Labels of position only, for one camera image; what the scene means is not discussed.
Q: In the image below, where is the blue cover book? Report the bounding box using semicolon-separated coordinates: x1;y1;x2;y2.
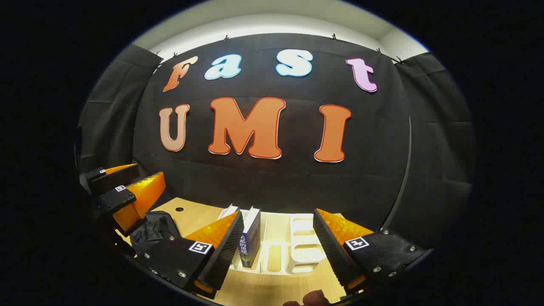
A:
239;207;261;269

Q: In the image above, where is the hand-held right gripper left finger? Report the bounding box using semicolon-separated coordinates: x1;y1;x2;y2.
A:
135;210;245;299

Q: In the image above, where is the white bookshelf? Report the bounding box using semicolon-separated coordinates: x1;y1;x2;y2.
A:
218;208;346;276

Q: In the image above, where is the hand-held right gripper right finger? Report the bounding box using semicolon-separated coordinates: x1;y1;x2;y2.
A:
313;208;429;295

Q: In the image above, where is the black schoolbag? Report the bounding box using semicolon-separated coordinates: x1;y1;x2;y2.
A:
130;211;181;255

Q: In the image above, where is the portrait cover book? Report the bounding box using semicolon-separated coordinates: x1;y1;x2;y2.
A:
218;204;241;221

